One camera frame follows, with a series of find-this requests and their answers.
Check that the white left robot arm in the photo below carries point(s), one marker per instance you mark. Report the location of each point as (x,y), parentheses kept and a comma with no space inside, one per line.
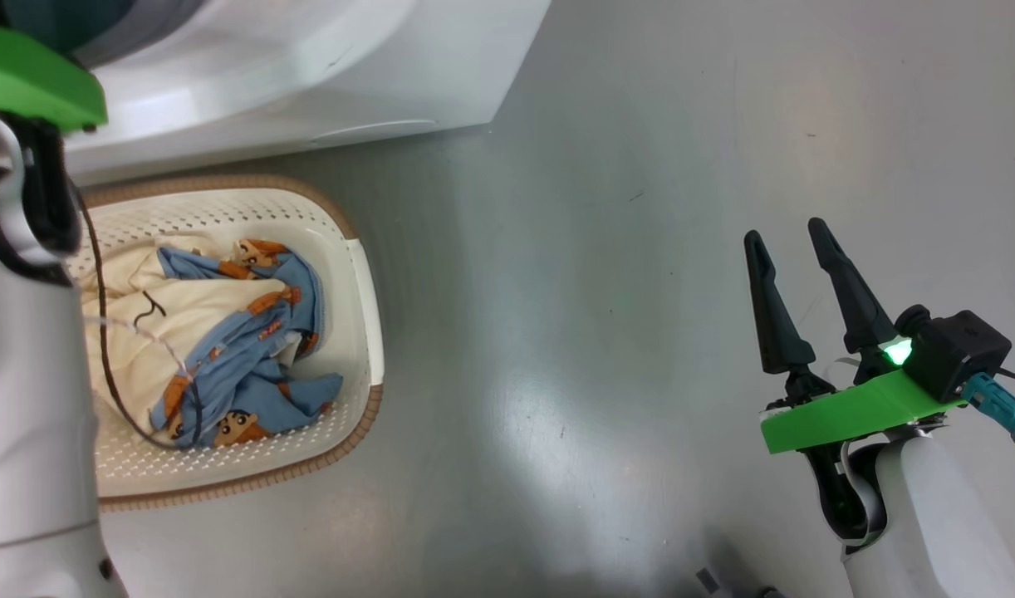
(26,415)

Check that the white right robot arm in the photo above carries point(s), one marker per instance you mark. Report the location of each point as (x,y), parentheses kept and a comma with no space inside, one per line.
(931,515)

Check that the white perforated laundry basket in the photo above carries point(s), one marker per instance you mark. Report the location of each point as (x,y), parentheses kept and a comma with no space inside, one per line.
(341,274)

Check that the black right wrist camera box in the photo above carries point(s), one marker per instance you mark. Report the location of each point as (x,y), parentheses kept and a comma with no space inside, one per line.
(960,353)

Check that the white front-load washing machine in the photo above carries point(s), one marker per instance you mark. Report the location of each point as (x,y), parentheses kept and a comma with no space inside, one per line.
(308,66)

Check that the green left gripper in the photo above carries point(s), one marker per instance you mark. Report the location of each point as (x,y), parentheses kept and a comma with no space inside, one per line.
(34,75)

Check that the blue cartoon print garment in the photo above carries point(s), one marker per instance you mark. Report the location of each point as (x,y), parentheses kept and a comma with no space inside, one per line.
(250,357)

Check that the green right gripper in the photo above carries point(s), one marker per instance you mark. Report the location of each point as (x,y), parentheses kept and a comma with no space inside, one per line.
(848,415)

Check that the cream printed garment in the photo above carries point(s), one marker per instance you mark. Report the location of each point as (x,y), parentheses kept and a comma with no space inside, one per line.
(192,307)

